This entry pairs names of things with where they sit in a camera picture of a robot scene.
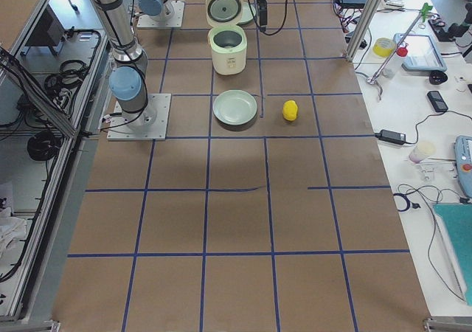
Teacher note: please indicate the white rice cooker pink handle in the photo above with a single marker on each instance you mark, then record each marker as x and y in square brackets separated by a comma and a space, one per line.
[227, 41]

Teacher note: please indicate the mint green plate far side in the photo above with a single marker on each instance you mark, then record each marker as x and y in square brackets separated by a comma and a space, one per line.
[248, 14]

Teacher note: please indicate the mint green plate near potato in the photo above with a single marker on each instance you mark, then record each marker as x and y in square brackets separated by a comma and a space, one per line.
[234, 107]

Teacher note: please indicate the yellow toy potato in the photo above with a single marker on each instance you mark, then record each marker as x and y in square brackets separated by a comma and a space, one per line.
[290, 110]

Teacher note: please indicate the yellow tape roll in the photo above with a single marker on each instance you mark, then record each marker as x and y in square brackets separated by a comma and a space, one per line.
[383, 47]

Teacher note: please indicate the red cap bottle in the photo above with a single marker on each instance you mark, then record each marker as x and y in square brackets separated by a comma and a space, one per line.
[395, 62]

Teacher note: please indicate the blue teach pendant tablet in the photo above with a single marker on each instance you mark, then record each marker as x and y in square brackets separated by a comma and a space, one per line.
[423, 55]

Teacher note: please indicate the black power adapter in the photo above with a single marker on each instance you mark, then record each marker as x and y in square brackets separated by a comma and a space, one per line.
[391, 137]

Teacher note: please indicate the black remote device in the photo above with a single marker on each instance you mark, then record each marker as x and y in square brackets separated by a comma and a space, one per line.
[436, 100]

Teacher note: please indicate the clear plastic cup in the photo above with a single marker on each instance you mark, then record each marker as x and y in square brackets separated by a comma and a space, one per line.
[422, 151]

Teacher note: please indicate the teal cutting mat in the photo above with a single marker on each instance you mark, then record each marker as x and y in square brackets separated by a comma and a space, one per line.
[457, 220]

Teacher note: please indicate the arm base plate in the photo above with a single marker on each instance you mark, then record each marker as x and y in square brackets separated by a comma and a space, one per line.
[148, 125]
[146, 22]

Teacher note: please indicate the aluminium frame post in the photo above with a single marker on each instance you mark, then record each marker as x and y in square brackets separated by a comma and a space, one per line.
[361, 29]

